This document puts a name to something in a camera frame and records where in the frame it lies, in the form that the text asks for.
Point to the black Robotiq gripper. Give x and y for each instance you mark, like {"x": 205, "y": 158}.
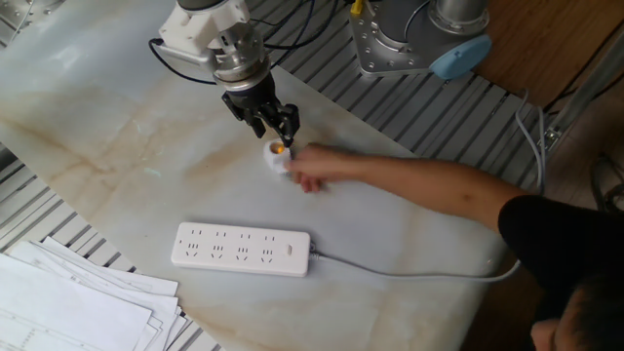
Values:
{"x": 251, "y": 100}

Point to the white plug-in bulb holder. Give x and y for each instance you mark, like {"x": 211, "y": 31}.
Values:
{"x": 273, "y": 161}

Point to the white power strip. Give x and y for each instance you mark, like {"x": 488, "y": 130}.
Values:
{"x": 239, "y": 248}

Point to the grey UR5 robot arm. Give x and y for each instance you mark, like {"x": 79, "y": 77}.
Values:
{"x": 229, "y": 49}

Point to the person's right hand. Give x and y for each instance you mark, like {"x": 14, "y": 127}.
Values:
{"x": 324, "y": 163}

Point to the glossy marble-pattern mat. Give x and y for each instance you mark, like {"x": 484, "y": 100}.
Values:
{"x": 146, "y": 170}

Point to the yellow plastic clip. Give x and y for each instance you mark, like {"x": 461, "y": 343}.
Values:
{"x": 357, "y": 7}

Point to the silver perforated metal plate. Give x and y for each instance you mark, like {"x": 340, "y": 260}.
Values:
{"x": 19, "y": 14}

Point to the stack of printed papers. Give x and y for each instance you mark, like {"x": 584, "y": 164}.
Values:
{"x": 73, "y": 312}

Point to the person's black shirt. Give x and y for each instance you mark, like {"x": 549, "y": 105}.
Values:
{"x": 560, "y": 244}

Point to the person's head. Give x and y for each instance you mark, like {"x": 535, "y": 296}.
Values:
{"x": 585, "y": 322}

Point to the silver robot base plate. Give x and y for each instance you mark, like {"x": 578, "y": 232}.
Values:
{"x": 370, "y": 53}

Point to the long aluminium frame post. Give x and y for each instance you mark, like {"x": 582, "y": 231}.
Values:
{"x": 585, "y": 88}

